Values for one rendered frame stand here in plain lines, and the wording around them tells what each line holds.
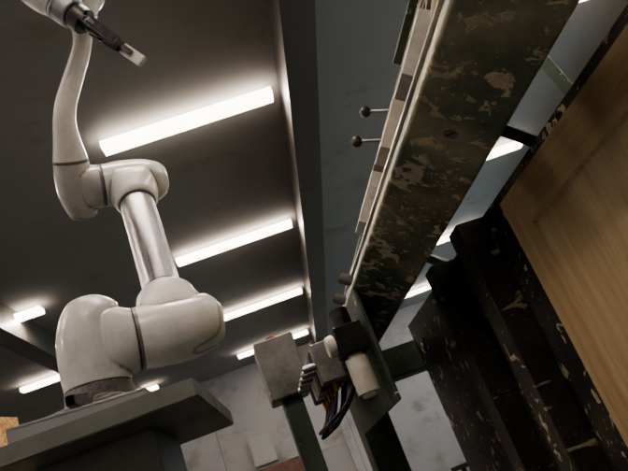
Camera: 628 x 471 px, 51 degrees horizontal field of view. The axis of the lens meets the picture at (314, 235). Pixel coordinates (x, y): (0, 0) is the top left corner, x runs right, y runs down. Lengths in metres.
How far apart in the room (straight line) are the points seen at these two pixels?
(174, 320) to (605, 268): 0.98
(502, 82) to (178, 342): 1.08
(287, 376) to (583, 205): 1.16
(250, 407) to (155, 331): 10.32
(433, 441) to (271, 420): 2.78
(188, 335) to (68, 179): 0.68
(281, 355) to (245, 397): 9.97
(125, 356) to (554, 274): 0.96
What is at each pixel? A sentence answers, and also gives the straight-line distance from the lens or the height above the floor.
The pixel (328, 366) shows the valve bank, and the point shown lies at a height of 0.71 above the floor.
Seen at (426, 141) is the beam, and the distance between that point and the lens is 0.84.
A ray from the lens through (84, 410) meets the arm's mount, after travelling 1.50.
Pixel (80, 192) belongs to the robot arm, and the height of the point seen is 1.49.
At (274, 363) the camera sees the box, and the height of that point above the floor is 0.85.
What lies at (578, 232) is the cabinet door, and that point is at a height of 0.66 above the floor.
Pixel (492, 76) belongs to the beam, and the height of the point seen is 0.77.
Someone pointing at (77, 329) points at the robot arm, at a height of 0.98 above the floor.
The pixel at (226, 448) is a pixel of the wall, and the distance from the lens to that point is 11.86.
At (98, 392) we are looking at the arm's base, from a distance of 1.56.
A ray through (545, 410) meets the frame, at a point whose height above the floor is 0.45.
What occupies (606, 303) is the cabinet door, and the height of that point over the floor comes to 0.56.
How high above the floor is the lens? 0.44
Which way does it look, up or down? 21 degrees up
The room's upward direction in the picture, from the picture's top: 22 degrees counter-clockwise
